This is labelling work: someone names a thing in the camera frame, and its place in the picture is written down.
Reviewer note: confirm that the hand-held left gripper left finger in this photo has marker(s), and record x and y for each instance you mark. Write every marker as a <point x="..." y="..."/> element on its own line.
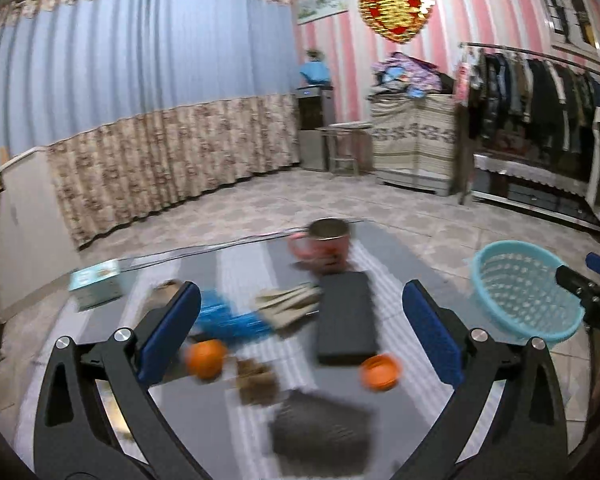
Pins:
<point x="170" y="325"/>

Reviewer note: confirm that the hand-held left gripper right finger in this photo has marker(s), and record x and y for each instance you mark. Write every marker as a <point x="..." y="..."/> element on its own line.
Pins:
<point x="430" y="330"/>

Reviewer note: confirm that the orange tangerine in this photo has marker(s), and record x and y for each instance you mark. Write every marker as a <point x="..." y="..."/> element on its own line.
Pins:
<point x="207" y="360"/>

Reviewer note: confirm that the turquoise plastic basket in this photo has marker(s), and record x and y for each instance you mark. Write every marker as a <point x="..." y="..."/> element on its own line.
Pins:
<point x="520" y="285"/>

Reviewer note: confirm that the blue plastic bag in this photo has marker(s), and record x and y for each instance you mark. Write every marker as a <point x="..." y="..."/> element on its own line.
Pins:
<point x="230" y="320"/>

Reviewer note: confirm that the orange round lid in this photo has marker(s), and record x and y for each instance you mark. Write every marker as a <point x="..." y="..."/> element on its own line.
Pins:
<point x="380" y="372"/>

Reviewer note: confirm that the dark grey cloth pad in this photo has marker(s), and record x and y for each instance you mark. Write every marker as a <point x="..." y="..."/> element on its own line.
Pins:
<point x="320" y="430"/>

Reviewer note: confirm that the teal cardboard box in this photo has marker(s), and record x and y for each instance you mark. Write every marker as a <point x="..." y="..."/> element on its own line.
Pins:
<point x="97" y="285"/>

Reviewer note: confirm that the black flat box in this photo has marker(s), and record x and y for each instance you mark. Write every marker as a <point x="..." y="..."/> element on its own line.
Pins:
<point x="347" y="320"/>

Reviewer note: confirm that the grey low cabinet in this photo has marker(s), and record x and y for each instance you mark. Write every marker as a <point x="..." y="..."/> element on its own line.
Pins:
<point x="535" y="200"/>

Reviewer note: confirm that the grey striped table cloth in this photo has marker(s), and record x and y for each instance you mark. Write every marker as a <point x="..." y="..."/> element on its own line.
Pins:
<point x="245" y="270"/>

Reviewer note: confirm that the white lace cloth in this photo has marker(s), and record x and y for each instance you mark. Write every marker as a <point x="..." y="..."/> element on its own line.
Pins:
<point x="525" y="167"/>

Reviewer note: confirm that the pink metal mug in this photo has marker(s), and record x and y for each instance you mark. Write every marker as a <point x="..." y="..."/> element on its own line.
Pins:
<point x="325" y="255"/>

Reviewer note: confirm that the white side cabinet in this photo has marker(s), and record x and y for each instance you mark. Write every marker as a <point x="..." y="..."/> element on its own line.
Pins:
<point x="20" y="235"/>

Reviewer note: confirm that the row of hanging clothes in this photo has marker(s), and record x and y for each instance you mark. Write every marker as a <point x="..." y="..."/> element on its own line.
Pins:
<point x="540" y="95"/>

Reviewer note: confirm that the cloth-covered cabinet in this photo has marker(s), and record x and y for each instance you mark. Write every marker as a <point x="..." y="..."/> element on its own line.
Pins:
<point x="412" y="145"/>

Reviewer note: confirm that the small round stool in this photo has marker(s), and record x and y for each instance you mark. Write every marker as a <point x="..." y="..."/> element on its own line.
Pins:
<point x="347" y="130"/>

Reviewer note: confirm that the pink hanging bag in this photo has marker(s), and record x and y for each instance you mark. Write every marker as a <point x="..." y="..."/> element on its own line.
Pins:
<point x="461" y="82"/>

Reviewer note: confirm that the grey water dispenser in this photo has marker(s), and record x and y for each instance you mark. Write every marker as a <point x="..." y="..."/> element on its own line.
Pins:
<point x="312" y="130"/>

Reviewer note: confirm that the metal clothes rack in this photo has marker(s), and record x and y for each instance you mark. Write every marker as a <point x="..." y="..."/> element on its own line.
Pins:
<point x="505" y="50"/>

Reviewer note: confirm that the blue and floral curtain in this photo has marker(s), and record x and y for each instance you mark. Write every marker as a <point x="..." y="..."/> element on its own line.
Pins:
<point x="130" y="85"/>

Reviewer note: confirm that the pile of colourful bedding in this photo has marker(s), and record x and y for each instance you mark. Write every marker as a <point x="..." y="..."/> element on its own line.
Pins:
<point x="410" y="75"/>

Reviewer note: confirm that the potted plant with blue cover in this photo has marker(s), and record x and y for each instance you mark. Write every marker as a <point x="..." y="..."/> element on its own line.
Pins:
<point x="315" y="70"/>

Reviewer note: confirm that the red gold heart decoration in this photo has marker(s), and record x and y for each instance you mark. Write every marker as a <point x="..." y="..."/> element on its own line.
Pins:
<point x="397" y="10"/>

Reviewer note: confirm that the framed wall picture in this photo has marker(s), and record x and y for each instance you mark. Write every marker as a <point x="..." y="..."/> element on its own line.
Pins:
<point x="567" y="5"/>

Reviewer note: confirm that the long landscape wall picture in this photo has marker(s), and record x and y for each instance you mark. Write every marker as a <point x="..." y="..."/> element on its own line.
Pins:
<point x="322" y="5"/>

